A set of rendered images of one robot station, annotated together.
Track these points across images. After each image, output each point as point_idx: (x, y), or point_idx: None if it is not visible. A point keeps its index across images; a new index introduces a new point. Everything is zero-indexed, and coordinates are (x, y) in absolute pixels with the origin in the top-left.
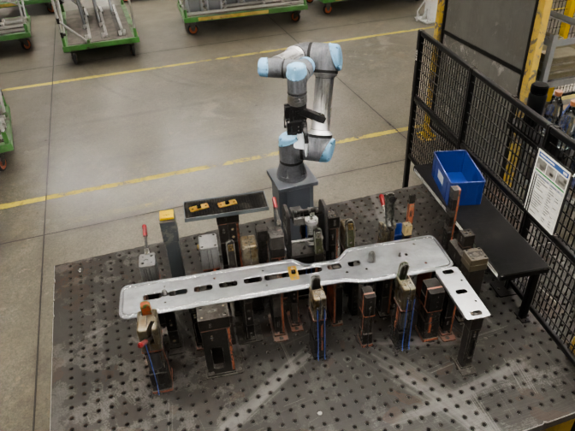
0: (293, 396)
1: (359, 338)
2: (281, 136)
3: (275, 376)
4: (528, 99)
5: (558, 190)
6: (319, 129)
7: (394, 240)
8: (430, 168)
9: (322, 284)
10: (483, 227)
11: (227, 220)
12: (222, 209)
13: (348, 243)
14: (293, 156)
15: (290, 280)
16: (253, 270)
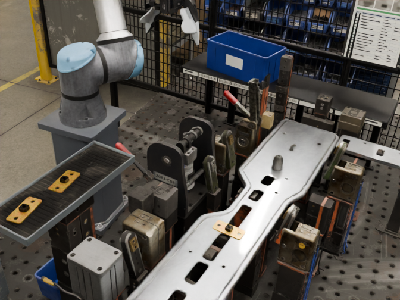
0: None
1: None
2: (66, 55)
3: None
4: None
5: (398, 17)
6: (119, 29)
7: (265, 138)
8: (199, 63)
9: (274, 222)
10: (314, 93)
11: (79, 208)
12: (69, 191)
13: (231, 163)
14: (94, 81)
15: (240, 241)
16: (179, 259)
